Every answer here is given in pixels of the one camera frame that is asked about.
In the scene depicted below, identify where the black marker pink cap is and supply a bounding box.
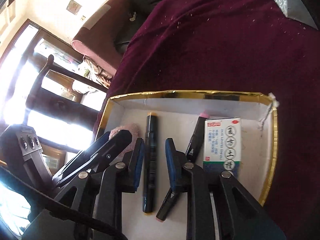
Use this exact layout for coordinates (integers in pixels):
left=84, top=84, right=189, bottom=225
left=156, top=112, right=210, bottom=222

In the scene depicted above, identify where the white green medicine box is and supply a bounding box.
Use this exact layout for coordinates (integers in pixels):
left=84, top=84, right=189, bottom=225
left=203, top=118, right=241, bottom=177

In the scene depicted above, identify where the gold rimmed cardboard tray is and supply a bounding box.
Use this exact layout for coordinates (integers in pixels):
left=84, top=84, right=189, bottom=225
left=96, top=90, right=279, bottom=239

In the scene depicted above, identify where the pink fluffy object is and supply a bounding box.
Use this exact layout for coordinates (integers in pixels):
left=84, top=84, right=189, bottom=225
left=109, top=122, right=143, bottom=160

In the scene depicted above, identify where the black braided cable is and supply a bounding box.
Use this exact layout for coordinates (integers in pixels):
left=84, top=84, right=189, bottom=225
left=0, top=166, right=128, bottom=240

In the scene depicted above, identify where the dark wooden chair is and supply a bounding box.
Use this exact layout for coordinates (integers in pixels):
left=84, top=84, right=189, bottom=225
left=23, top=55, right=107, bottom=131

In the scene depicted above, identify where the large grey cardboard box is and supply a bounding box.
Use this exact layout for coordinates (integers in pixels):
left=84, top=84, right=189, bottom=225
left=274, top=0, right=318, bottom=30

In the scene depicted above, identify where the small wall plaque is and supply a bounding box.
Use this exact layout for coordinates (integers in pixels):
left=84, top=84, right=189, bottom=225
left=66, top=0, right=82, bottom=15

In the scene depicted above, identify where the maroon armchair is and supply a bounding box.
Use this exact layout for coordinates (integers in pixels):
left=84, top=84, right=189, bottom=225
left=71, top=0, right=130, bottom=77

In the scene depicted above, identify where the maroon velvet table cloth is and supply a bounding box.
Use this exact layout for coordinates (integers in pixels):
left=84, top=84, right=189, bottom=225
left=108, top=0, right=319, bottom=239

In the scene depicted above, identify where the black marker orange cap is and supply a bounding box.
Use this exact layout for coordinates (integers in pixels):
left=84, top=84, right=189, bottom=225
left=143, top=112, right=158, bottom=214

